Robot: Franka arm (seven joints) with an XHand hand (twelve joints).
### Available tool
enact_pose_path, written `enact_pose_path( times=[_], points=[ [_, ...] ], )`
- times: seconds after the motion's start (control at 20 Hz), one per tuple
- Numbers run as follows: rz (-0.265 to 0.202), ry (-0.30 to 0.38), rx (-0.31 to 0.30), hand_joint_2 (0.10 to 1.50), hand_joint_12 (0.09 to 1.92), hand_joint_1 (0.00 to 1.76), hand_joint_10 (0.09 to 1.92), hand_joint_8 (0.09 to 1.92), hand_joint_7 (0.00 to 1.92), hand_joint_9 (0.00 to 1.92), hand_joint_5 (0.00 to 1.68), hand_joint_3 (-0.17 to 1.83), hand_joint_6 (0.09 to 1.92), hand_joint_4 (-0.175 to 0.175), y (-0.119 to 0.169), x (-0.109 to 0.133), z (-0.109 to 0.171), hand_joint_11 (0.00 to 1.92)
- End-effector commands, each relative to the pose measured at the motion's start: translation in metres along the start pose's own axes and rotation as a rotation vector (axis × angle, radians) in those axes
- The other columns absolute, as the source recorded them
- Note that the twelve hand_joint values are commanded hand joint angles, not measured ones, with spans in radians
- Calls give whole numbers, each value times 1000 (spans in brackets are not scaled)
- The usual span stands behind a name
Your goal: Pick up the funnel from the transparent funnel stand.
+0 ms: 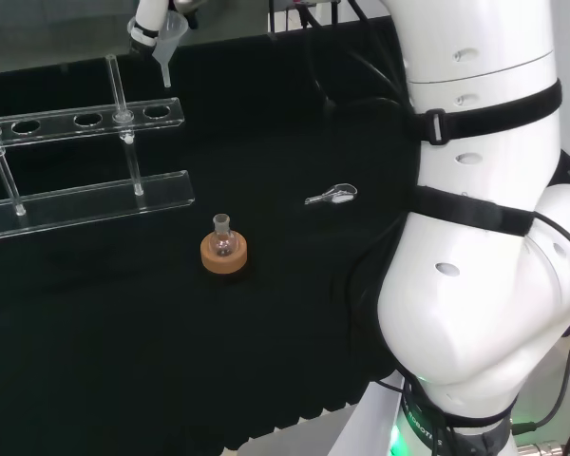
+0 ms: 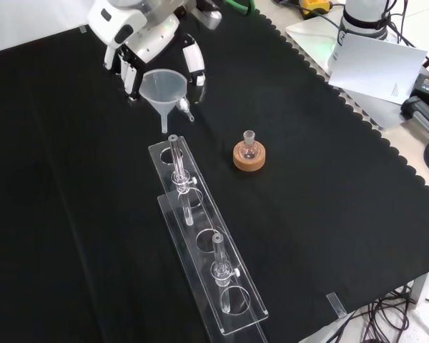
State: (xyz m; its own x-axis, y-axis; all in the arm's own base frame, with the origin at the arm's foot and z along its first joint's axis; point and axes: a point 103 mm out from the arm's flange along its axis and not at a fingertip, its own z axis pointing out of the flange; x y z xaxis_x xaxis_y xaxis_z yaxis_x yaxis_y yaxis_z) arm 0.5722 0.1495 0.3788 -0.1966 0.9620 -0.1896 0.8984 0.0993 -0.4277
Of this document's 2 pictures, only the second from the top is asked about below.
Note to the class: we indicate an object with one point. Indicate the clear plastic funnel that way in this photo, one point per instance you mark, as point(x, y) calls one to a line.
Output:
point(164, 89)

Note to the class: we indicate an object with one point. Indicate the clear acrylic funnel stand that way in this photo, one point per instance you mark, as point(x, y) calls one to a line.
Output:
point(232, 286)

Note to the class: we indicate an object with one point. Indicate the small round-bottom glass flask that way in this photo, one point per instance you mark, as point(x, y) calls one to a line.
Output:
point(249, 148)

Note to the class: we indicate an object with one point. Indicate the yellow stop button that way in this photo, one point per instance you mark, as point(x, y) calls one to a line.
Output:
point(314, 5)

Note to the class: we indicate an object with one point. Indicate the pale metal base plate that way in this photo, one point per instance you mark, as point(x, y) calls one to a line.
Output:
point(307, 30)

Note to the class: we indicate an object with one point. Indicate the clear cloth clip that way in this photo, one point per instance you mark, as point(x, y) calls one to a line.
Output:
point(336, 304)
point(83, 29)

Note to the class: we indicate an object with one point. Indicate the black scalloped bench cloth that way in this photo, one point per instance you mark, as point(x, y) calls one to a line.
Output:
point(93, 214)

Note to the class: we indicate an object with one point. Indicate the pale white board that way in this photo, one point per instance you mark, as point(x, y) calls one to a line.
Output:
point(375, 68)

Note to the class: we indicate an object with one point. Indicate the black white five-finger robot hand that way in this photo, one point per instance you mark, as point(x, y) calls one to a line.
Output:
point(150, 39)

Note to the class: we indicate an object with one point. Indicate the small glass weighing funnel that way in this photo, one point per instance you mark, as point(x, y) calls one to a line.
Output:
point(186, 107)

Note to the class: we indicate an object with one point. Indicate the grey table leg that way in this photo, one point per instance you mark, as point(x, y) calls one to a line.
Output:
point(420, 289)

